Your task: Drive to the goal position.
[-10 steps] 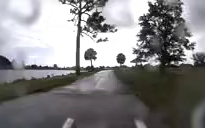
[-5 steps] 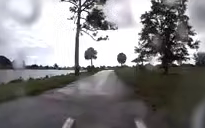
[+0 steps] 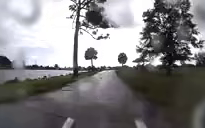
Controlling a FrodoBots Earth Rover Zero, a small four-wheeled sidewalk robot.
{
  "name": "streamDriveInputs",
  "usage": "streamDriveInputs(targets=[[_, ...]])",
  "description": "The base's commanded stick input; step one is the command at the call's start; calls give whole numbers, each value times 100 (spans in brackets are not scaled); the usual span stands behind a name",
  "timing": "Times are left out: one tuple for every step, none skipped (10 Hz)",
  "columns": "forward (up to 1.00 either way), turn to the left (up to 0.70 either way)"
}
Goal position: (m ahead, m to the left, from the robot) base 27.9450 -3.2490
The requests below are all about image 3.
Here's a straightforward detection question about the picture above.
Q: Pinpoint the wet grey asphalt road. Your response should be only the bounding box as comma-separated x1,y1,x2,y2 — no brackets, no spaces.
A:
0,69,178,128

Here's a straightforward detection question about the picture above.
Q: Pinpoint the small round-crowned tree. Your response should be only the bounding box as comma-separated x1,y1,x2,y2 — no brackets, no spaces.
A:
117,52,129,68
84,46,99,70

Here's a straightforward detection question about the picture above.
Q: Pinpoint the large dark tree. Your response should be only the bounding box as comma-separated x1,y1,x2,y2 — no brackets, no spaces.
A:
133,0,205,76

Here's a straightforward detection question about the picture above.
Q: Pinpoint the tall thin-trunked tree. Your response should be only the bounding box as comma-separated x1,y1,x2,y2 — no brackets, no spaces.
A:
67,0,111,78

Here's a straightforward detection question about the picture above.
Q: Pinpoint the green grass verge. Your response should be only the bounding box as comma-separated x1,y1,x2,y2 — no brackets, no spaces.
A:
0,69,100,106
115,64,205,121

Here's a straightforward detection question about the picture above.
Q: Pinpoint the stretch of water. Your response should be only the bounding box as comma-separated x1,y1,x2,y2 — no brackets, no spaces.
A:
0,68,74,98

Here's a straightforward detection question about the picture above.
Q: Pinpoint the robot's own part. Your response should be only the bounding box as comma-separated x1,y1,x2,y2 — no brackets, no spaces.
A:
61,117,76,128
134,118,148,128

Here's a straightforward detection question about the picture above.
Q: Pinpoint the distant row of trees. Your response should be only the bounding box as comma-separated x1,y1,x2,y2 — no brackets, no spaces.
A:
0,55,74,71

